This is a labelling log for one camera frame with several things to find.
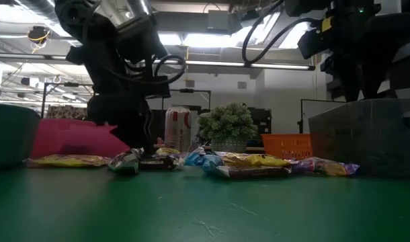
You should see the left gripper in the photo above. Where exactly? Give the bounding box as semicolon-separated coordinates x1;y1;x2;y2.
86;63;156;156

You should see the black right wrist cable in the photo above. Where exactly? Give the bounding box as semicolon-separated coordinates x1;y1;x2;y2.
241;0;315;65

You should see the grey ceiling box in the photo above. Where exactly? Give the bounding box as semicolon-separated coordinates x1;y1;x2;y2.
207;9;231;32

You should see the purple candy packet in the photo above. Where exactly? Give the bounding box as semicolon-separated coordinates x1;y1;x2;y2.
290;156;361;177

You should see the ceiling cable reel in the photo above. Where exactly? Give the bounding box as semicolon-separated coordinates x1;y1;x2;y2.
26;26;51;44

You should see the black cabinet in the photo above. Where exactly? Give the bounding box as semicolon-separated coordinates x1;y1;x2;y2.
247;107;273;148

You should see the green table mat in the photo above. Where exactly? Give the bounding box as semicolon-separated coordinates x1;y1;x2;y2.
0;164;410;242

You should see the yellow Sour Patch packet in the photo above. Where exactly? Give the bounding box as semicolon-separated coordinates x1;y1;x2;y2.
23;153;112;168
218;151;292;168
155;147;181;156

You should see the whiteboard on black stand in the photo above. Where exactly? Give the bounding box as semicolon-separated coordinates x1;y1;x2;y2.
298;98;347;134

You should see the red plastic bin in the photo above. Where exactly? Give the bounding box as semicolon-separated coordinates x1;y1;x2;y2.
30;118;132;159

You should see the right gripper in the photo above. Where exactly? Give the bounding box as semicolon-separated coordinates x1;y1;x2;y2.
297;0;387;103

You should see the orange plastic basket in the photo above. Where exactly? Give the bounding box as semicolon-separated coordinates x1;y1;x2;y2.
260;133;313;161

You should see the silver soda can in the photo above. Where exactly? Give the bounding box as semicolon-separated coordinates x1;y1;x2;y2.
164;106;193;154

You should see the teal plastic bin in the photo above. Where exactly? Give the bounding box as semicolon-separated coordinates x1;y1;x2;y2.
0;103;41;169

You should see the blue lollipop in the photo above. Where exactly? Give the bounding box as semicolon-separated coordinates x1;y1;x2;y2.
183;151;225;175

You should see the patterned hanging cloth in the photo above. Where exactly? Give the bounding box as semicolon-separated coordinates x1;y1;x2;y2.
45;104;89;120

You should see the grey translucent plastic bin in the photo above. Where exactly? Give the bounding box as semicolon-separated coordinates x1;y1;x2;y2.
307;97;410;178

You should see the brown Hershey's chocolate bar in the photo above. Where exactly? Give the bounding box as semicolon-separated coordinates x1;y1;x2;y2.
213;164;292;180
107;147;142;175
137;154;179;171

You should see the long ceiling light strip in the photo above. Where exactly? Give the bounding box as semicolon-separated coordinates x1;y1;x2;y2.
0;52;316;71

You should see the black frame stand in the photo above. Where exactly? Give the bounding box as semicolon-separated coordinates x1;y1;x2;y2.
42;82;95;119
169;88;212;111

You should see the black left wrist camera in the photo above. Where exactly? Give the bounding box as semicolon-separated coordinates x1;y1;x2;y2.
146;75;172;99

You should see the artificial plant in pot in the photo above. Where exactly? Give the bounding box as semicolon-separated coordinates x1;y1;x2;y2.
196;102;259;154

